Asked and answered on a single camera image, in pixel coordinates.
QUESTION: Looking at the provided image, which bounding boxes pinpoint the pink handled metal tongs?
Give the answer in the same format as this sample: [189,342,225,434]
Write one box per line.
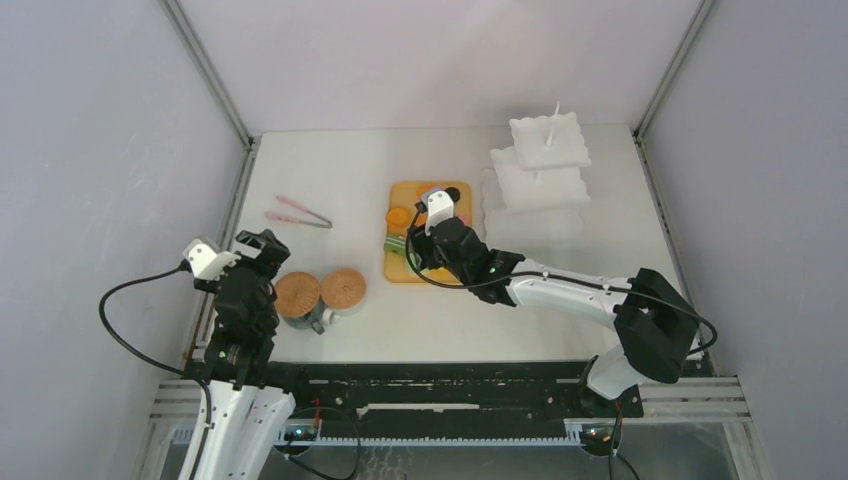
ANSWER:
[264,195,333,230]

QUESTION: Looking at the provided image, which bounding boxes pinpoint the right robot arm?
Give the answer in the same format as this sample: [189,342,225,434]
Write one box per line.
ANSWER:
[406,218,702,416]

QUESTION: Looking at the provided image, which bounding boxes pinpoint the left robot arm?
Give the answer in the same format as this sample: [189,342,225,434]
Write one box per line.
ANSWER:
[179,229,290,479]

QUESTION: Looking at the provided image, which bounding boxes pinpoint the grey mug with rattan lid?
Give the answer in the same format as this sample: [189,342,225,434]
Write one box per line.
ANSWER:
[274,271,325,335]

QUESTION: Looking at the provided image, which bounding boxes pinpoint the black round cookie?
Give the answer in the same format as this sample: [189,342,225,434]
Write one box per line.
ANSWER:
[446,187,461,202]

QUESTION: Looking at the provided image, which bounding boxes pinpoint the green layered cake slice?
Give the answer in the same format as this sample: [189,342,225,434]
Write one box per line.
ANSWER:
[383,235,406,256]

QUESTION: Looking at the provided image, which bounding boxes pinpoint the orange round tart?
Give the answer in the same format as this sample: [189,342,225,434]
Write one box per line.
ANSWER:
[385,206,413,231]

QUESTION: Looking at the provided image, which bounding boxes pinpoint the yellow serving tray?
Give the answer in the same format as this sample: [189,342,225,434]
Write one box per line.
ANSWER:
[383,181,474,284]

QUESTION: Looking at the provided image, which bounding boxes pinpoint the white three tier stand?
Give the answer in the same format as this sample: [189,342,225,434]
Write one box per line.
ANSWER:
[481,109,592,250]

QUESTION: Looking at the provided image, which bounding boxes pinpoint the right black camera cable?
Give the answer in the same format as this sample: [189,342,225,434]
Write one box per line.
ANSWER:
[404,205,719,359]

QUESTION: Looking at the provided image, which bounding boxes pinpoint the black camera cable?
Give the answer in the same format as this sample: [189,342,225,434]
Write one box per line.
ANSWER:
[404,205,719,359]
[98,264,213,465]

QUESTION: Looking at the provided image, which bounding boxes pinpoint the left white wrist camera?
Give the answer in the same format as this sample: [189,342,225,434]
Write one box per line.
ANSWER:
[182,237,241,282]

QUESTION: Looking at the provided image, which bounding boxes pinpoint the left black camera cable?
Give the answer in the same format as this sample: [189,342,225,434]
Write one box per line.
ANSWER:
[98,264,213,465]

